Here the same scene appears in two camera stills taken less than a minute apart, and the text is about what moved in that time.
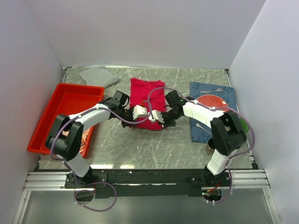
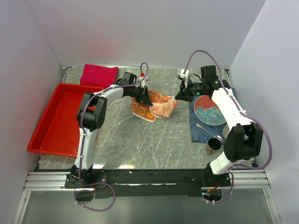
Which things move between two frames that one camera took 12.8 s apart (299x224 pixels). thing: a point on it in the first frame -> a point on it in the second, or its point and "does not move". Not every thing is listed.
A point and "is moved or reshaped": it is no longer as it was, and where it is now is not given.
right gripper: (166, 123) -> (185, 95)
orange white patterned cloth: (87, 141) is moved or reshaped
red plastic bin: (66, 100) does not move
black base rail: (150, 183) does not move
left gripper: (126, 123) -> (144, 98)
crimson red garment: (139, 90) -> (96, 75)
